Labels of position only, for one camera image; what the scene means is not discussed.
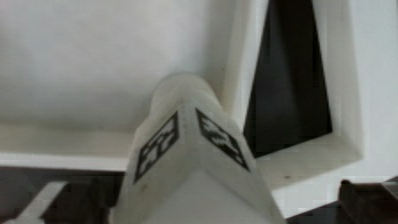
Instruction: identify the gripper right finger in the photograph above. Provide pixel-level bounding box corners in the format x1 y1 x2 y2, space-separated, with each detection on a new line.
338 180 398 224

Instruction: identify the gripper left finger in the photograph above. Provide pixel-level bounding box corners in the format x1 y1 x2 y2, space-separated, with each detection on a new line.
6 175 123 224

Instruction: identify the white square tabletop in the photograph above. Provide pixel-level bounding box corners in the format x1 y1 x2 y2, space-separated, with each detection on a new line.
0 0 269 170

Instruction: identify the white U-shaped fence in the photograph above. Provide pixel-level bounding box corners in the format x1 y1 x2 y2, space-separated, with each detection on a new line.
258 0 398 217

